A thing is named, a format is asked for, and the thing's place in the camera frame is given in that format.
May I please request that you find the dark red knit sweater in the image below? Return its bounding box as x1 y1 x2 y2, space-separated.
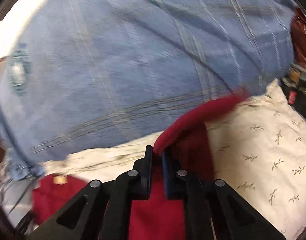
32 92 249 240

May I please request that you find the cream leaf-print pillow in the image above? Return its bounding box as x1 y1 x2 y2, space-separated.
39 80 306 239

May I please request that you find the grey blue bedsheet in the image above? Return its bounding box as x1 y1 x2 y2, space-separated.
0 155 45 226

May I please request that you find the blue plaid pillow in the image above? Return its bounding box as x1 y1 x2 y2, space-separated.
0 0 296 180

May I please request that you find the dark red plastic bag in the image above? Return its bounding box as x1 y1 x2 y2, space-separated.
291 7 306 68

